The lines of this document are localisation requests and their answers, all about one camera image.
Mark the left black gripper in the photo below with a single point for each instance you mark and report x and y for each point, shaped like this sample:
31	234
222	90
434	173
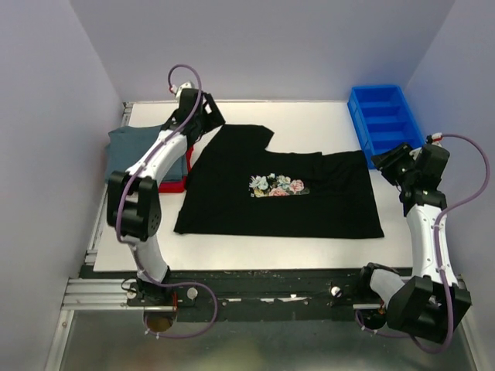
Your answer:
213	119

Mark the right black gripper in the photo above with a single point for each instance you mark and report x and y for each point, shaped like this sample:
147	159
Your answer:
398	154

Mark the black floral print t-shirt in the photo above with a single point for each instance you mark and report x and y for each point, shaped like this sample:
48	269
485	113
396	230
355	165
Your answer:
238	187

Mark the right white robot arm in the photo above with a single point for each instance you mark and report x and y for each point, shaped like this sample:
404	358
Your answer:
430	304

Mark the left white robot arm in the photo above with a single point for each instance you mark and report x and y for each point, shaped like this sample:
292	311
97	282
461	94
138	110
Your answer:
133	206

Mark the blue plastic bin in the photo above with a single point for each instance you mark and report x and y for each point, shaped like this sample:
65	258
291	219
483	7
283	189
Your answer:
382	119

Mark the folded red t-shirt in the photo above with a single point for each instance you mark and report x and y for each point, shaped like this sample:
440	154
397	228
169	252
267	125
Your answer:
175	179

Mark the folded teal t-shirt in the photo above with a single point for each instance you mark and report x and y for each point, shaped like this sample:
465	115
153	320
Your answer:
126	146

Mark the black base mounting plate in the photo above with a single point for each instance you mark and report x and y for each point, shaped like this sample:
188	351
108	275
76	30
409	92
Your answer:
232	296

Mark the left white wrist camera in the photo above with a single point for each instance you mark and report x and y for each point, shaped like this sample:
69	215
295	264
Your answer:
173	89

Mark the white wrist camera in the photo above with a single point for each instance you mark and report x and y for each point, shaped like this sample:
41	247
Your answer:
434	139
173	89

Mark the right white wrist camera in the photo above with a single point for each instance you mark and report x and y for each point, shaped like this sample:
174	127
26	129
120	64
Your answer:
434	139

